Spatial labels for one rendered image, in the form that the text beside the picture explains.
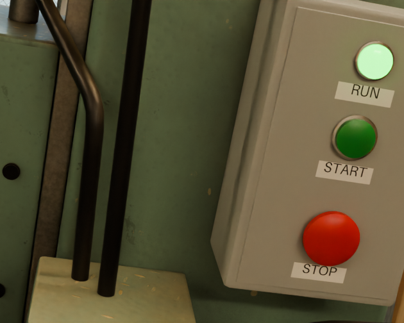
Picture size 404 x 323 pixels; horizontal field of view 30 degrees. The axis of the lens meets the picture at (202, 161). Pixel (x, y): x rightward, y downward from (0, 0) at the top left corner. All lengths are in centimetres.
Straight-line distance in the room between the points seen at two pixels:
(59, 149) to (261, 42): 15
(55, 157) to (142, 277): 9
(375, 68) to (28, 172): 23
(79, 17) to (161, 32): 6
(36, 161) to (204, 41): 14
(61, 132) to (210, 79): 10
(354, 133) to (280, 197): 5
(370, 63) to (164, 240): 17
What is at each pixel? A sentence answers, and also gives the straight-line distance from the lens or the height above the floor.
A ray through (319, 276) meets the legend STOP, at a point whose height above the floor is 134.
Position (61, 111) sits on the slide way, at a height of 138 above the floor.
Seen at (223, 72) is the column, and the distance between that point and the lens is 43.
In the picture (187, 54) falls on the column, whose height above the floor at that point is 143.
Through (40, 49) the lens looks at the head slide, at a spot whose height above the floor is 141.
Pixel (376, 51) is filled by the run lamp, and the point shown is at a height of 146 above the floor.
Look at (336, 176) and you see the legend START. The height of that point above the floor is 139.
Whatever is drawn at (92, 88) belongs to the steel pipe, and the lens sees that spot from 41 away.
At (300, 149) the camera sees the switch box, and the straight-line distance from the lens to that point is 39.
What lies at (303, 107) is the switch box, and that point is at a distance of 38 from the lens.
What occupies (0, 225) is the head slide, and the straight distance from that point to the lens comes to 50.
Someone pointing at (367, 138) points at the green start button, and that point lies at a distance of 39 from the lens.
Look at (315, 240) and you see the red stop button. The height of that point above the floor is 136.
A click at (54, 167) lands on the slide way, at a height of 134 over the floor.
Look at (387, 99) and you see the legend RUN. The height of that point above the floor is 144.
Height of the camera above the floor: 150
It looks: 16 degrees down
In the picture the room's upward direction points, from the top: 11 degrees clockwise
